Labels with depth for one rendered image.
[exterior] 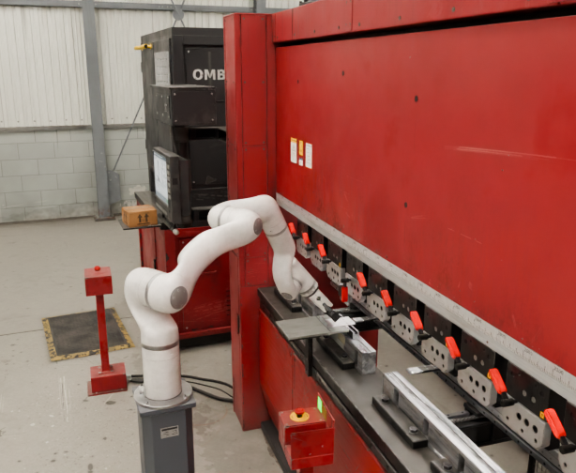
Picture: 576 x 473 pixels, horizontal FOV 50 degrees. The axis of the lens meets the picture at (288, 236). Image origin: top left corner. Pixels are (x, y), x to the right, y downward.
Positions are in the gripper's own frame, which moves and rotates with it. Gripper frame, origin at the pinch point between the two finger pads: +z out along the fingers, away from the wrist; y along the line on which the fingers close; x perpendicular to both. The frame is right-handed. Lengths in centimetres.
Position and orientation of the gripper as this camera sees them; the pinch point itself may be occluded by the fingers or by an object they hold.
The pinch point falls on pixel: (332, 314)
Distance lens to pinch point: 263.6
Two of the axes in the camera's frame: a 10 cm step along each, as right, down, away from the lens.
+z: 6.1, 6.9, 3.9
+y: -3.1, -2.4, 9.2
